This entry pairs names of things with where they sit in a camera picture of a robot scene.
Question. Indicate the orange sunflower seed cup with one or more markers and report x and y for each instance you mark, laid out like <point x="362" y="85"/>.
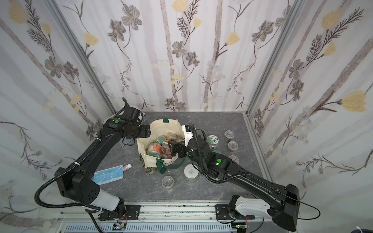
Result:
<point x="232" y="146"/>

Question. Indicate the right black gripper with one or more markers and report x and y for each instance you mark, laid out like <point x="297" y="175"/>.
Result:
<point x="177" y="147"/>

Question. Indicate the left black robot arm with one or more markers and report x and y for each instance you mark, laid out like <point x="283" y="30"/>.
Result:
<point x="76" y="181"/>

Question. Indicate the blue face mask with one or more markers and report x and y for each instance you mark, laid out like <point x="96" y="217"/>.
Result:
<point x="108" y="175"/>

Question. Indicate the clear lid green seed cup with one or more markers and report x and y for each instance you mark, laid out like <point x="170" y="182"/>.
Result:
<point x="228" y="135"/>

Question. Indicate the white lid seed jar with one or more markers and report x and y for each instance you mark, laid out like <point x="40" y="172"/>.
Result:
<point x="191" y="173"/>

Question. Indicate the clear lid cup by wall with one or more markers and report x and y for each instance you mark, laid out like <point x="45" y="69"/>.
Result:
<point x="234" y="159"/>

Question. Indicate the large strawberry label jar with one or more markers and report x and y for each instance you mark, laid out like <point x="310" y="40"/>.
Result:
<point x="212" y="141"/>

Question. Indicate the red label seed jar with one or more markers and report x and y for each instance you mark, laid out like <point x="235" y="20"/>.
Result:
<point x="154" y="150"/>

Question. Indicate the cream canvas tote bag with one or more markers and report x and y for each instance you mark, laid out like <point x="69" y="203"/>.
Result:
<point x="172" y="130"/>

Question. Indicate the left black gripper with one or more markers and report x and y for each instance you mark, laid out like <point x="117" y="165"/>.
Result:
<point x="130" y="112"/>

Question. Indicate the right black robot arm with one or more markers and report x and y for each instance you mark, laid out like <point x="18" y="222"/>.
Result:
<point x="283" y="201"/>

